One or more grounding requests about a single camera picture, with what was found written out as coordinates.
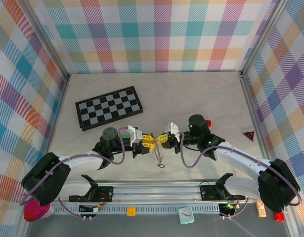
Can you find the small orange toy brick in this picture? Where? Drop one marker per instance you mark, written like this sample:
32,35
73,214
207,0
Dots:
131,211

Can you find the black grey chessboard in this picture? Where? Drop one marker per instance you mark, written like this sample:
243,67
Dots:
104,108

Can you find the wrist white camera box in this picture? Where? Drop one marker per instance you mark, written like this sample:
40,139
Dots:
171,129
134,133

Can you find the large red toy brick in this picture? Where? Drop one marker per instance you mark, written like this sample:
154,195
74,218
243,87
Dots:
279,216

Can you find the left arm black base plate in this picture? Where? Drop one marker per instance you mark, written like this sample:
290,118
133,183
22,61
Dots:
106,195

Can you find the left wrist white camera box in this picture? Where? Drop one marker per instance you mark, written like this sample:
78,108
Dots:
134,133

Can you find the aluminium mounting rail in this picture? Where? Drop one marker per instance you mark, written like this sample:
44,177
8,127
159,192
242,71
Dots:
154,191

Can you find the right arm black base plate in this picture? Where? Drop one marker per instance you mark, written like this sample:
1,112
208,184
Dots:
207,192

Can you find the aluminium frame post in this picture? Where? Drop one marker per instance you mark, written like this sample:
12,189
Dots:
48,42
263,37

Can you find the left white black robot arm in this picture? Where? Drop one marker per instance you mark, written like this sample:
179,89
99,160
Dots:
82,163

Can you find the pink plastic cup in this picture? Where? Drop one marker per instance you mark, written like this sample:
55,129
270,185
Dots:
34,213

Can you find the small black controller board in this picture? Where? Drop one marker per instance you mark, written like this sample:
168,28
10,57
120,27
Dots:
83,209
228,209

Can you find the black red triangle sign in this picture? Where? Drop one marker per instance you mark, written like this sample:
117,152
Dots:
248,134

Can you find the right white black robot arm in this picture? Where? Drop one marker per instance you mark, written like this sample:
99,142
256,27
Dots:
240,160

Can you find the teal alarm clock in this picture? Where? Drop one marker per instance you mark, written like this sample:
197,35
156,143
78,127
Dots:
186,215

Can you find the aluminium table side rail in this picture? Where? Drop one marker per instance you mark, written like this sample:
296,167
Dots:
59,106
250,103

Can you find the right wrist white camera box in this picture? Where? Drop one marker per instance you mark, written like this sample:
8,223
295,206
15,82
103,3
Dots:
171,129

